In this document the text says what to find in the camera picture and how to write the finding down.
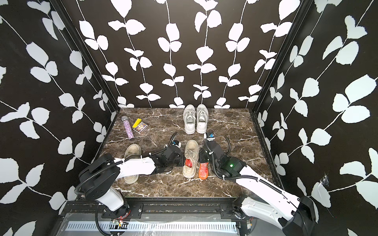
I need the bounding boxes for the white slotted cable duct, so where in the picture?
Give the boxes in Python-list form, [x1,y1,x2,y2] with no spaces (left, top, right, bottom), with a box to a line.
[64,221,238,234]

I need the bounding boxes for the white sneaker right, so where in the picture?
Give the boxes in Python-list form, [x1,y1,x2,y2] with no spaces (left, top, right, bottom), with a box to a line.
[196,104,209,134]

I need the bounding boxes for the white sneaker left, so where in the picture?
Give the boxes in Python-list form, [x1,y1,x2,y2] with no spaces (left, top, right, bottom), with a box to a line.
[183,104,196,135]

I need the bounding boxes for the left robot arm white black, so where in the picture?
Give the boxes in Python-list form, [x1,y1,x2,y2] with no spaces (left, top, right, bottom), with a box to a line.
[74,145,185,212]

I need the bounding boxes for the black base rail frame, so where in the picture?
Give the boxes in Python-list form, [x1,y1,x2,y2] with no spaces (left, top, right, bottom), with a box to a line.
[60,195,247,220]

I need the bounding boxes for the red orange insole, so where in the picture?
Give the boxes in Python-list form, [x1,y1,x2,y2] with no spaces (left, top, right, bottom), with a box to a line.
[198,162,209,180]

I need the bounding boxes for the beige sneaker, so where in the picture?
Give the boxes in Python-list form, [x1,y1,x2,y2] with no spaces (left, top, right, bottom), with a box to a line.
[183,140,200,178]
[124,144,142,184]

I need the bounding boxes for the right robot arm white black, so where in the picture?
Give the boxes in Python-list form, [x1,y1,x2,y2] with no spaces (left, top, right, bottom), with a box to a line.
[203,137,316,236]

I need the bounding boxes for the small purple card box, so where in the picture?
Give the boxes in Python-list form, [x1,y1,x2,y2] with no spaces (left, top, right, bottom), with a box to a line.
[134,122,148,133]

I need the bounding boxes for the white sneaker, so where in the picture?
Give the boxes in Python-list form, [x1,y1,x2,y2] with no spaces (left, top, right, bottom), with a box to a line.
[183,104,196,135]
[196,104,209,134]

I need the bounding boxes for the purple glitter tube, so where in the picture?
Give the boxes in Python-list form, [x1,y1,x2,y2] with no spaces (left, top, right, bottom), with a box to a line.
[121,116,134,140]

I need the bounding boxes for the yellow wedge block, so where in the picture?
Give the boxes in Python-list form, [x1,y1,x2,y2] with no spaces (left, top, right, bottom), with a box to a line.
[132,119,142,128]

